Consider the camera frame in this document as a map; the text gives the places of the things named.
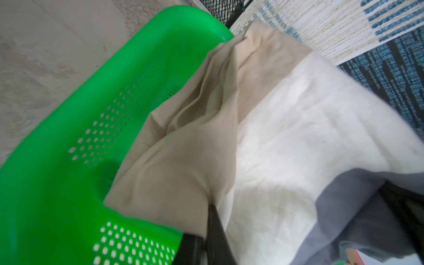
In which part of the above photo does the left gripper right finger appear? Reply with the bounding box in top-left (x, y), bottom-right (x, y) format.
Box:
top-left (206, 204), bottom-right (237, 265)

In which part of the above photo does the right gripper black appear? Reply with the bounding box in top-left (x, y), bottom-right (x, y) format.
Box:
top-left (379, 181), bottom-right (424, 261)

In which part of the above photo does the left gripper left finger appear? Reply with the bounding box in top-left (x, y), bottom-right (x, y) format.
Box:
top-left (172, 233), bottom-right (205, 265)

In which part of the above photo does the beige white grey pillowcase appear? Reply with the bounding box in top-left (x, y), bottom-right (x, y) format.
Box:
top-left (103, 21), bottom-right (424, 265)

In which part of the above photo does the green plastic basket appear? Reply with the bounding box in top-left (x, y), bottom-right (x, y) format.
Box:
top-left (1, 6), bottom-right (233, 265)

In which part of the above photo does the black wire shelf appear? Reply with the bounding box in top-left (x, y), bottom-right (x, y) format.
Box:
top-left (200, 0), bottom-right (253, 28)

